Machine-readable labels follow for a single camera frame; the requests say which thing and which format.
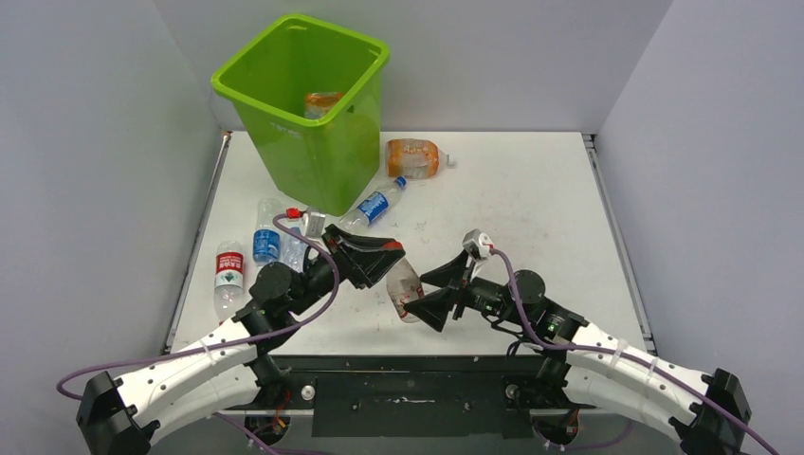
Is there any large orange label bottle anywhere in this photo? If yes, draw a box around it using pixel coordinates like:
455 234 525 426
385 138 457 180

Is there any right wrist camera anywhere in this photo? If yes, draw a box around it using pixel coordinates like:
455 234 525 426
462 228 495 262

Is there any purple cable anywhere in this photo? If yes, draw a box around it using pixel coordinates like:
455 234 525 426
56 213 341 401
489 247 780 455

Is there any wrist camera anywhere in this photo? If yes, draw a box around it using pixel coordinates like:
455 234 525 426
462 228 495 262
285 207 327 239

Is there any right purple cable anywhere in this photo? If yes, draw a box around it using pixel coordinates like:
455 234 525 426
489 247 780 455

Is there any blue label clear bottle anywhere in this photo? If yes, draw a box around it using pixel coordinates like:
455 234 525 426
252 198 282 266

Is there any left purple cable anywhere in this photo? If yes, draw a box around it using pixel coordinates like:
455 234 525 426
56 213 341 401

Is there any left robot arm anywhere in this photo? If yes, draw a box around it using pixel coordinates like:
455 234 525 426
76 225 405 454

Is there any crushed orange label bottle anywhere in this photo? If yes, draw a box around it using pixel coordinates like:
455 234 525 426
303 92 343 120

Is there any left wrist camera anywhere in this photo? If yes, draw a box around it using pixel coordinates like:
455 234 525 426
285 207 327 239

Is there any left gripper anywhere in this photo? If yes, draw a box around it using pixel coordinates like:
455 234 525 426
287 225 404 316

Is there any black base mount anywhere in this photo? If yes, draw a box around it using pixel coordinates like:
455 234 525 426
236 355 577 439

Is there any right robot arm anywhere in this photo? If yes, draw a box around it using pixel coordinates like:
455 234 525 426
405 252 751 454

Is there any crushed clear purple-label bottle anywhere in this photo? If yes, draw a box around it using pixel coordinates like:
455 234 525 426
280 233 307 272

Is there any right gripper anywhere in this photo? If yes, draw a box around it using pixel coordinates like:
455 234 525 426
404 248 529 331

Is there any green plastic bin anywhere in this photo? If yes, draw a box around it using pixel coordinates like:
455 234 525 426
210 14 390 216

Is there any red label Nongfu bottle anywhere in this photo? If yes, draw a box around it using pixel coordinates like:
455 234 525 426
213 241 245 322

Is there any red cap tea bottle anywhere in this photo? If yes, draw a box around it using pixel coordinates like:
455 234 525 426
385 258 425 323

